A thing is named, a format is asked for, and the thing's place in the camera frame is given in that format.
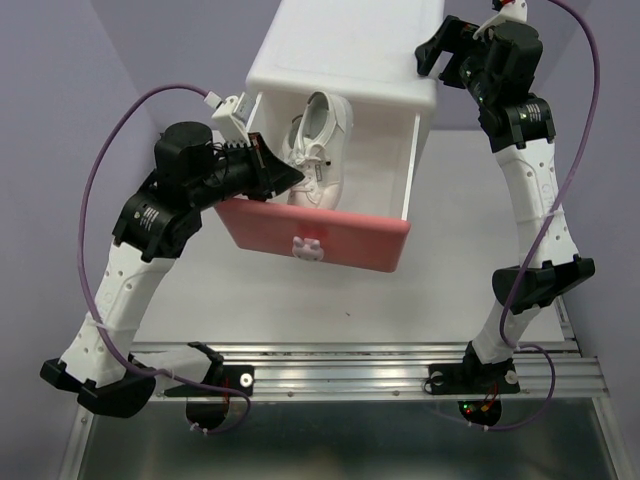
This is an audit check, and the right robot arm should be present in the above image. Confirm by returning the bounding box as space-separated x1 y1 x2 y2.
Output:
415 15 595 390

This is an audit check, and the pink bunny upper knob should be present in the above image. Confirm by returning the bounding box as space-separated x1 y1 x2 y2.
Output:
291 236 325 261

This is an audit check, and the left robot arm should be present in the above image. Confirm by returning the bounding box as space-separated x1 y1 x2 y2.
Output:
40 122 304 418

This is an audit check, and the white sneaker front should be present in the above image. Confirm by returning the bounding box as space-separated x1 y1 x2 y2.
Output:
281 91 354 210

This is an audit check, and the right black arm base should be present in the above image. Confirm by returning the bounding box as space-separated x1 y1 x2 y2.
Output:
429 361 520 397

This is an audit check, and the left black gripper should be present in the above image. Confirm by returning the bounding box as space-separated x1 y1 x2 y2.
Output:
191 132 305 211

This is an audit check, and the dark pink drawer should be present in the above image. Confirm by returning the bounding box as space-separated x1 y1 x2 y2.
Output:
216 94 420 273

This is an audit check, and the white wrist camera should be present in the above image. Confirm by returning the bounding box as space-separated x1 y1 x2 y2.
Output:
204 91 255 146
473 0 528 40

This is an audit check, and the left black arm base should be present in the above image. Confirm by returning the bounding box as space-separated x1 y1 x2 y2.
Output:
164 364 255 398

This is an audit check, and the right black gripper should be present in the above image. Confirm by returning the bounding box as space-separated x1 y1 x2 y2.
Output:
416 20 494 107

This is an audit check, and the aluminium mounting rail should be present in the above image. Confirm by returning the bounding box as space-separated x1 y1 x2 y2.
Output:
79 341 612 401

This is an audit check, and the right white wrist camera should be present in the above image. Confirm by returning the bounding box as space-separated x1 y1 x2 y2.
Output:
473 0 528 40

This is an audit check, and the white shoe cabinet body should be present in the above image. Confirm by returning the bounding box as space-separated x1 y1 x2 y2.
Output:
246 1 444 149

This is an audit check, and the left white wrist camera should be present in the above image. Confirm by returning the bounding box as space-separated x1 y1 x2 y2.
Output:
204 91 255 146

